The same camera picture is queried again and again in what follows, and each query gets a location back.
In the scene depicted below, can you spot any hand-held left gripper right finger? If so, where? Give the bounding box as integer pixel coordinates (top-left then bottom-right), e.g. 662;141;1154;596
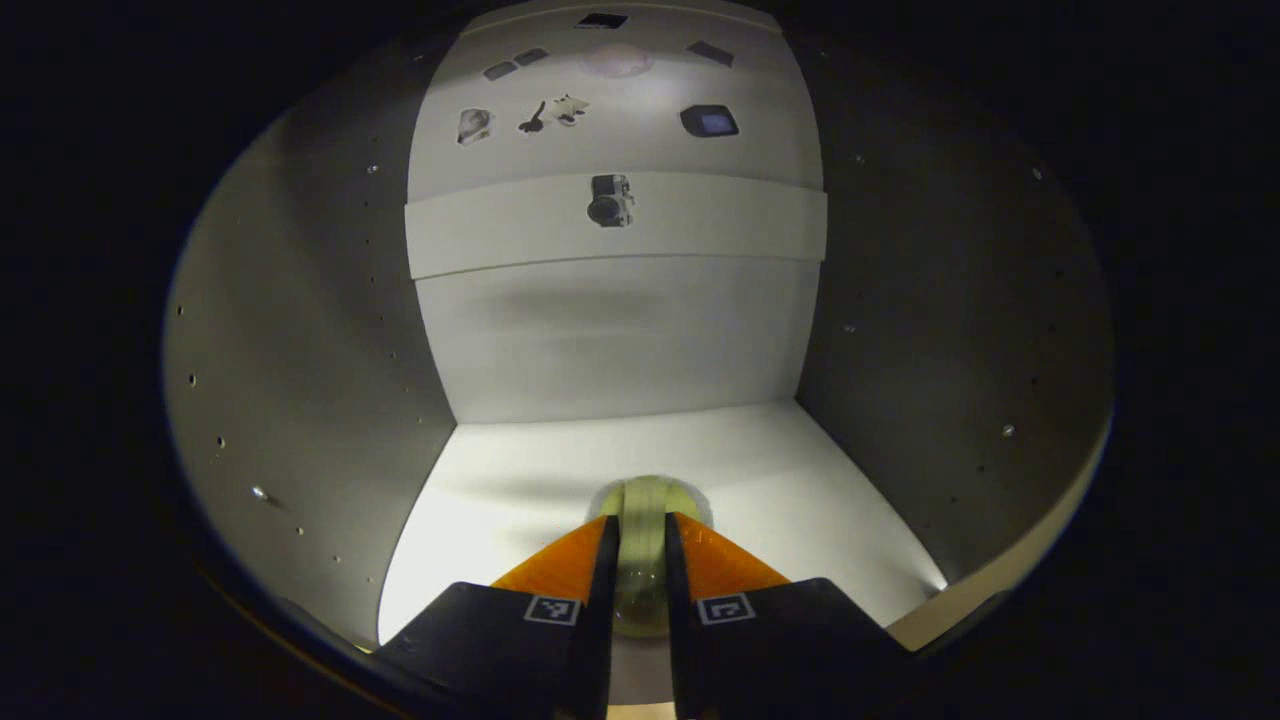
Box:
663;512;916;720

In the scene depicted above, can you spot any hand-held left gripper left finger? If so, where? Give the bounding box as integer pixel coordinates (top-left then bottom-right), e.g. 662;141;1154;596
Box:
375;514;623;720

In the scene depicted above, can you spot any grey cabinet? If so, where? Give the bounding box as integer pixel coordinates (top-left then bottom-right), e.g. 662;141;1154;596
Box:
163;0;1116;701

